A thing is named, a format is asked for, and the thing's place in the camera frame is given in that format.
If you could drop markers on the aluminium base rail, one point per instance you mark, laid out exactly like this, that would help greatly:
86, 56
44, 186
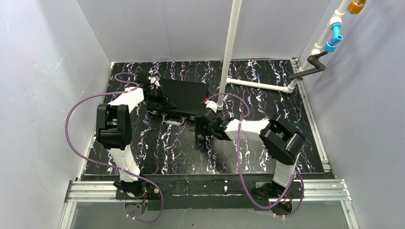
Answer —
207, 202

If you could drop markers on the white PVC pipe frame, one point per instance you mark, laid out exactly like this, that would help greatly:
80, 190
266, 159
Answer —
233, 22

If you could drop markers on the blue pipe fitting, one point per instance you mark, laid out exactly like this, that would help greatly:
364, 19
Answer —
332, 44

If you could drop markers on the orange pipe fitting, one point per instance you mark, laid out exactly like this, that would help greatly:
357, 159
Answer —
356, 6

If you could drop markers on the black clamp handle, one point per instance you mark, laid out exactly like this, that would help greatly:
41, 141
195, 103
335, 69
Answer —
313, 60

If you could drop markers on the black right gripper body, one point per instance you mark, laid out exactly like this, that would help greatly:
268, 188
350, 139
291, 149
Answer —
202, 127

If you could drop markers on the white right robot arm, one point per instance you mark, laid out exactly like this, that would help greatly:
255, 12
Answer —
282, 140

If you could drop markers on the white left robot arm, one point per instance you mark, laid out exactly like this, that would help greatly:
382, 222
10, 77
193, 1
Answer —
114, 131

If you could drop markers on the black poker set case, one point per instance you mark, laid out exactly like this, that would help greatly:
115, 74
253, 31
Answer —
187, 96

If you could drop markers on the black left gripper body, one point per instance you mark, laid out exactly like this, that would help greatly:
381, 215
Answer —
161, 99

